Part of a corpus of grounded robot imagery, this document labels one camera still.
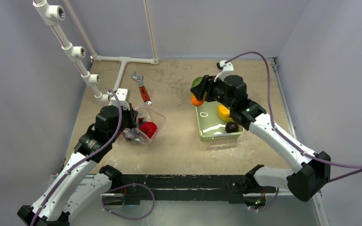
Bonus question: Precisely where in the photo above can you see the orange green mango toy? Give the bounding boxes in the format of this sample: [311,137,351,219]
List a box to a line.
[190,76,206,106]

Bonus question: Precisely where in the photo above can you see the red tomato toy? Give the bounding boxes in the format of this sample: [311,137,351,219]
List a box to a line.
[139,121,157,138]

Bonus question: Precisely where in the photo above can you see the clear zip top bag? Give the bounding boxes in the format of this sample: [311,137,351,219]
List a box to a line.
[123,103,167,144]

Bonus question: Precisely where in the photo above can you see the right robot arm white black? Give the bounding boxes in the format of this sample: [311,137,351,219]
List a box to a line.
[190,75,331,202]

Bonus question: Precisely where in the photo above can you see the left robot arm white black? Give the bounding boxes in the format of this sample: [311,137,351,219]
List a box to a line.
[17,105,138,226]

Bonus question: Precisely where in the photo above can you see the yellow lemon toy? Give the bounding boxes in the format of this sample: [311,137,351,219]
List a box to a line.
[217,105,232,122]

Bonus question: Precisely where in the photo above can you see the dark purple plum toy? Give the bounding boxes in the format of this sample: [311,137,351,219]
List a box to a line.
[225,121,239,133]

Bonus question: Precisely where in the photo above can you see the green perforated basket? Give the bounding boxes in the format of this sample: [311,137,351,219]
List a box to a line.
[195,102,245,143]

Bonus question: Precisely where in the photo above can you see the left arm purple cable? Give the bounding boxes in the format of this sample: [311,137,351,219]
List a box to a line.
[29,89,156,226]

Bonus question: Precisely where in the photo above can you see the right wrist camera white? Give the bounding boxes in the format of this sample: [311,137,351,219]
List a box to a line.
[214,60,234,82]

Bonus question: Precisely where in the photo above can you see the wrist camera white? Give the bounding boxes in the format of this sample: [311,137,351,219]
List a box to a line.
[107,88,131,110]
[214,60,234,82]

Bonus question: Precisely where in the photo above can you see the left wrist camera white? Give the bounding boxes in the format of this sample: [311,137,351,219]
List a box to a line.
[107,88,131,110]

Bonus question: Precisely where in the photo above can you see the aluminium frame rail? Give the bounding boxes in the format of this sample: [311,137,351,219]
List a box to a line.
[267,57,330,226]

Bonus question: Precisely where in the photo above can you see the red handled adjustable wrench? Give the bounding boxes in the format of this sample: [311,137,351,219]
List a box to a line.
[132,72,151,105]

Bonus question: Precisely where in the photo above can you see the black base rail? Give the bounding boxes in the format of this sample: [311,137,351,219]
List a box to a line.
[108,174,276,205]

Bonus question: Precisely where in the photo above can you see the white pvc pipe frame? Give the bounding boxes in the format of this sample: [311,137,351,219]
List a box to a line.
[33,0,159,104]

